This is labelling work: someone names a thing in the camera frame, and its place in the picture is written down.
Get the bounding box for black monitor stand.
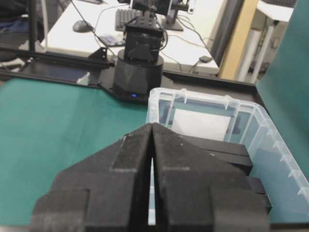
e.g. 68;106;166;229
161;3;189;31

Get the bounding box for clear plastic storage case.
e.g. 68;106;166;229
146;87;309;223

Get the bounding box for green table cloth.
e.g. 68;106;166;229
0;0;309;226

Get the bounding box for black keyboard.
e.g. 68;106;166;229
115;9;141;31

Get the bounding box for black computer mouse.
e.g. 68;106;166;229
72;20;93;33

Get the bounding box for black box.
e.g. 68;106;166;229
182;135;272;213

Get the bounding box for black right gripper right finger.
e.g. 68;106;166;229
152;123;270;232

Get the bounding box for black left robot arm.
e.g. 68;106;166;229
109;0;172;101

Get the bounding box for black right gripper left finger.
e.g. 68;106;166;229
29;124;152;232

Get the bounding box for white paper label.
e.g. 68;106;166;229
171;109;231;141

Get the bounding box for white desk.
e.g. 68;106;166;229
43;0;219;74

